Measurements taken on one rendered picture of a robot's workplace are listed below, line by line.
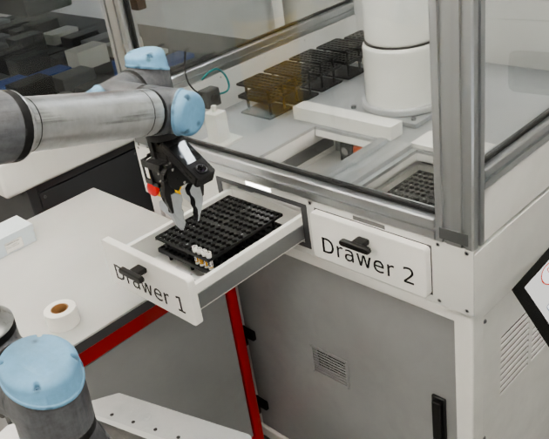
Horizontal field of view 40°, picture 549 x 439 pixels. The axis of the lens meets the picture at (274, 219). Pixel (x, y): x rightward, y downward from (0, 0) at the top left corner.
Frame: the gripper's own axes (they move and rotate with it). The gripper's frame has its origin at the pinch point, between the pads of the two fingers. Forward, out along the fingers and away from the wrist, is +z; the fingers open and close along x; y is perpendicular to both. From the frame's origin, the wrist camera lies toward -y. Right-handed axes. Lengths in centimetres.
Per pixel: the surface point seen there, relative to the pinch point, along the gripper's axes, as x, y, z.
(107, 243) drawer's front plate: 10.9, 16.3, 4.8
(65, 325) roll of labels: 24.2, 19.7, 19.3
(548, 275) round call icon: -14, -69, -3
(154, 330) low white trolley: 6.2, 16.0, 31.5
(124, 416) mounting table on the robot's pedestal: 32.3, -12.1, 20.7
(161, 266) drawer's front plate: 10.5, -1.9, 4.4
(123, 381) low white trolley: 17.6, 16.0, 38.7
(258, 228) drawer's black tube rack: -13.4, -4.3, 7.8
